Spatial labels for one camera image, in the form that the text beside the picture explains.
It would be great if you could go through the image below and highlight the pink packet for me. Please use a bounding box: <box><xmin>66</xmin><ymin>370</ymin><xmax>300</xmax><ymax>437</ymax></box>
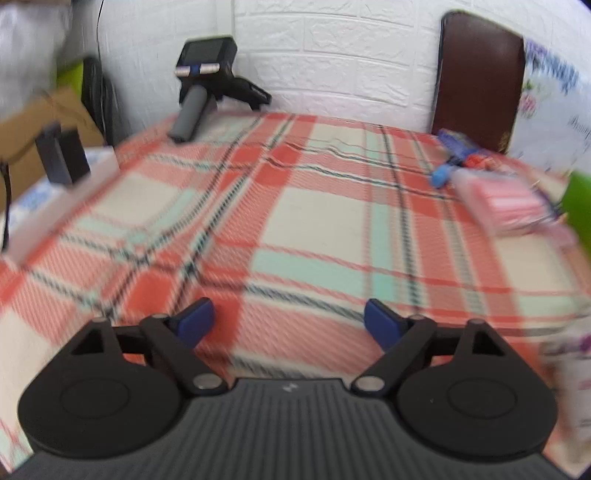
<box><xmin>450</xmin><ymin>168</ymin><xmax>559</xmax><ymax>236</ymax></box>

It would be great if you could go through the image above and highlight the blue card pack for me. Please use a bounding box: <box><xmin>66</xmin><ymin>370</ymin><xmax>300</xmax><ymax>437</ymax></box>
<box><xmin>430</xmin><ymin>129</ymin><xmax>503</xmax><ymax>189</ymax></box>

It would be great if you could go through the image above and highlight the green cardboard box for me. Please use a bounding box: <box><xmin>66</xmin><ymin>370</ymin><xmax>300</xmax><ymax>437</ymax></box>
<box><xmin>561</xmin><ymin>171</ymin><xmax>591</xmax><ymax>254</ymax></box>

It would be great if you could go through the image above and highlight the small black box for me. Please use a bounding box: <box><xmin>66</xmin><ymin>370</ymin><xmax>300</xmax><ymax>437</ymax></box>
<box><xmin>35</xmin><ymin>122</ymin><xmax>90</xmax><ymax>187</ymax></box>

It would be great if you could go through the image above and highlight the brown cardboard box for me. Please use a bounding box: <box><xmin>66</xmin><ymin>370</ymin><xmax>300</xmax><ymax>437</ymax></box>
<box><xmin>0</xmin><ymin>87</ymin><xmax>104</xmax><ymax>199</ymax></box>

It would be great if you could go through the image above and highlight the spare black handheld gripper device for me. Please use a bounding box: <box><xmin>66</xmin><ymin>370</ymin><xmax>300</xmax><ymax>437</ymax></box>
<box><xmin>167</xmin><ymin>36</ymin><xmax>273</xmax><ymax>144</ymax></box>

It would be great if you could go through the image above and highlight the brown leather headboard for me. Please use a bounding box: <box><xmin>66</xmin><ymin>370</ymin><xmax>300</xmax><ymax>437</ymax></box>
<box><xmin>431</xmin><ymin>10</ymin><xmax>525</xmax><ymax>153</ymax></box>

